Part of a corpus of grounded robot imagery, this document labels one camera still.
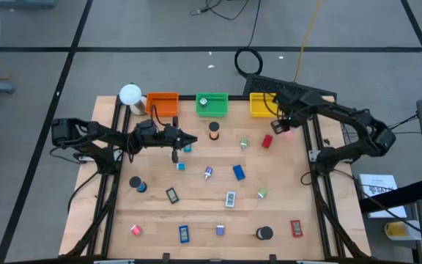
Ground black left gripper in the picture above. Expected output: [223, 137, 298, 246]
[161, 116, 199, 164]

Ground orange spool with black cap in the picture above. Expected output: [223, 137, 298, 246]
[207, 121, 221, 142]

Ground black case with label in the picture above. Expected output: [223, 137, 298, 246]
[165, 187, 180, 205]

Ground plain blue rectangular case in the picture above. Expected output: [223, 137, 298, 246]
[232, 164, 246, 182]

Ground yellow plastic basket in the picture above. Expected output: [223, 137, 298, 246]
[249, 92, 281, 118]

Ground black perforated panel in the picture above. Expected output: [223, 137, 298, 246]
[242, 74, 338, 102]

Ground orange plastic basket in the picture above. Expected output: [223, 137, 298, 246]
[145, 92, 179, 117]

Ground green plastic basket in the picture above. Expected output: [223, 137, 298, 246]
[195, 92, 229, 118]

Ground blue spool with black cap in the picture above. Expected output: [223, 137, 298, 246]
[128, 175, 149, 194]

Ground white mushroom-shaped table lamp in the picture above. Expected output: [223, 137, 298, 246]
[119, 83, 149, 117]

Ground blue case with label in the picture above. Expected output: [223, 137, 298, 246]
[178, 224, 190, 244]

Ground white printed booklet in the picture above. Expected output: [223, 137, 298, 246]
[357, 173, 409, 219]

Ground red case with label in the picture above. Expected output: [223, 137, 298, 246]
[290, 219, 304, 238]

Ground dark spool with black cap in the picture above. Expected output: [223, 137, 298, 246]
[255, 225, 275, 241]

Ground black slanted bar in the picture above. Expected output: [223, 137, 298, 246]
[360, 178, 422, 214]

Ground yellow roll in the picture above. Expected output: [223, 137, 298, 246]
[384, 221, 422, 242]

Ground grey furniture foot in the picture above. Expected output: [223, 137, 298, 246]
[0, 0, 56, 10]

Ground black right camera cable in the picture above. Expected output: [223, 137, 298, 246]
[263, 92, 281, 119]

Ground black camera cable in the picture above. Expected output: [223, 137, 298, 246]
[151, 104, 170, 128]
[263, 92, 281, 119]

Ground black left camera cable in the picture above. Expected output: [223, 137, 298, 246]
[151, 104, 170, 128]

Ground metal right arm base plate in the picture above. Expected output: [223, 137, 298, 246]
[308, 149, 324, 163]

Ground black aluminium table frame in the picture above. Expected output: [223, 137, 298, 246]
[59, 94, 372, 264]

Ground coiled black cable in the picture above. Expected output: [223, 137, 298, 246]
[234, 47, 264, 78]

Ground yellow cable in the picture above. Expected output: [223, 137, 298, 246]
[293, 0, 324, 84]

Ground black right arm cable loop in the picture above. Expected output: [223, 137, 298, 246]
[300, 171, 324, 189]

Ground straight black cable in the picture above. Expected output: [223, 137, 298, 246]
[247, 0, 262, 49]

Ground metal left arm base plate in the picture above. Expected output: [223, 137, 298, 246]
[73, 152, 98, 164]

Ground tangled black floor cable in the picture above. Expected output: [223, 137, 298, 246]
[190, 0, 251, 22]

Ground thin black cables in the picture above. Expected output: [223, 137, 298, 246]
[388, 113, 420, 136]

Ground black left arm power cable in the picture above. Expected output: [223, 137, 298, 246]
[67, 170, 101, 213]

